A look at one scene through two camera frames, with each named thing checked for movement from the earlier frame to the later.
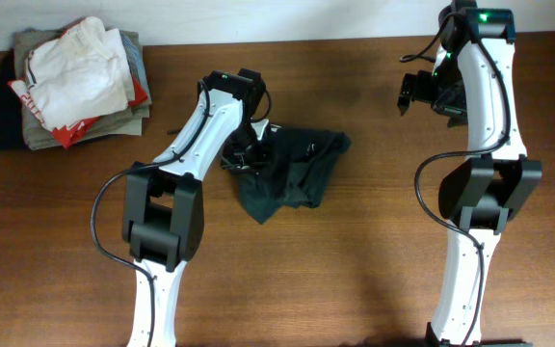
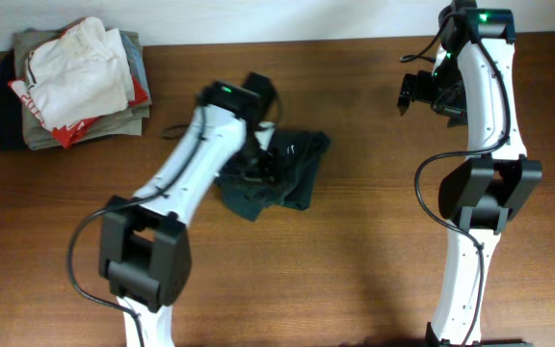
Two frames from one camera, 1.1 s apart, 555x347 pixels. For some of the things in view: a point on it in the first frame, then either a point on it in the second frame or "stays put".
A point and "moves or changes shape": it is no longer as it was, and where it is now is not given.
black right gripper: (454, 110) stays put
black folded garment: (4, 108) stays put
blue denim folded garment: (137, 64) stays put
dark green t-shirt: (299, 164) moves or changes shape
